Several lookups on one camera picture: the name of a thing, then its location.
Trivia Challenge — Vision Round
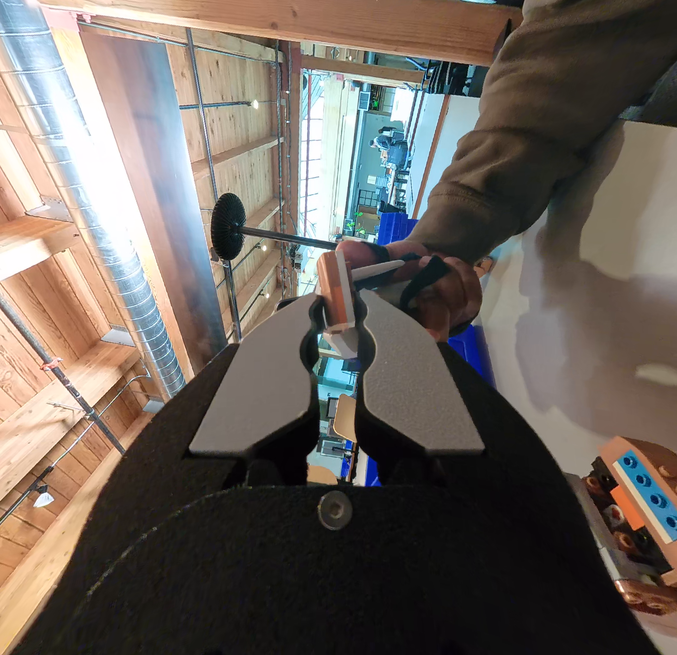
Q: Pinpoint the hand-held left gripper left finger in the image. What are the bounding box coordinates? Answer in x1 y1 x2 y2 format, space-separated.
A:
189 292 320 484

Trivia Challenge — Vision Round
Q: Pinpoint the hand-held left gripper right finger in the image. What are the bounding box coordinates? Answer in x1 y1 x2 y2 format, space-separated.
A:
355 290 485 484

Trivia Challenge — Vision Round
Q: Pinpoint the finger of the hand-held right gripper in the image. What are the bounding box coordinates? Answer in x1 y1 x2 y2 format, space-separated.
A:
337 239 394 269
355 259 415 293

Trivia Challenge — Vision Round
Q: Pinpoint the brown brick assembly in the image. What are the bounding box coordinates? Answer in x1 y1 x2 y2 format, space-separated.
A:
318 251 362 359

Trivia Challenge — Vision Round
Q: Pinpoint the blue plastic bin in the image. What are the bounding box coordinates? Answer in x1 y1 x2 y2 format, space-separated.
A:
448 325 497 388

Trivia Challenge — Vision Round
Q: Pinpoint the person's right forearm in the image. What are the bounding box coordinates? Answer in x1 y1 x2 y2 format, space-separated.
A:
408 0 677 266

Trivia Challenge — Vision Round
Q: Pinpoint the stack of blue bins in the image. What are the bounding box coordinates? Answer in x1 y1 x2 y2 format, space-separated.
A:
376 211 421 245

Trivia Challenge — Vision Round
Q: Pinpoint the black pole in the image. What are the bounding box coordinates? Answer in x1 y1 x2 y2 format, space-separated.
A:
242 225 341 254

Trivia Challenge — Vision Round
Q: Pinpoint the black ceiling lamp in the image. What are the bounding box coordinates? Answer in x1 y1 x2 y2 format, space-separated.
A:
209 192 247 260

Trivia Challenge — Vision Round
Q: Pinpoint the wooden post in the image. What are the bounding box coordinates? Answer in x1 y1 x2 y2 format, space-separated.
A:
32 0 521 66

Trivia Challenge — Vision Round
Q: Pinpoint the silver ceiling duct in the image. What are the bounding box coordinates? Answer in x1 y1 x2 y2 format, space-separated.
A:
0 0 189 402

